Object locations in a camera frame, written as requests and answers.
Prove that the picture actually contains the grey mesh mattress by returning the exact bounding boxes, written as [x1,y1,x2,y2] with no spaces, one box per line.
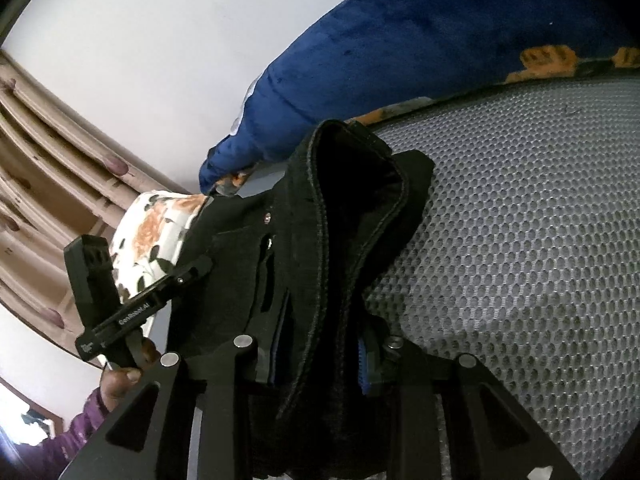
[150,77,640,480]

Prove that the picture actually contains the purple sleeve forearm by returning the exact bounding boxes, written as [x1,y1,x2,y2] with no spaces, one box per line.
[1,388,108,480]

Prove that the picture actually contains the blue floral blanket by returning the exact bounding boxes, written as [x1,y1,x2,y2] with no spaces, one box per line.
[198,0,639,192]

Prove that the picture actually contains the white floral pillow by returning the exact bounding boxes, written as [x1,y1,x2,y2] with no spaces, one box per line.
[110,191,207,304]

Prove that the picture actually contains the black pants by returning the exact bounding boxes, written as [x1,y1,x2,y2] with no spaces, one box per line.
[168,120,434,479]

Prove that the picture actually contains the beige curtain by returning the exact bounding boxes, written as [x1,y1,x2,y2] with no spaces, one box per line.
[1,54,178,352]

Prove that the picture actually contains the person's left hand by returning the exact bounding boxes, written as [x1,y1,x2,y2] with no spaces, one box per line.
[100,338,160,412]

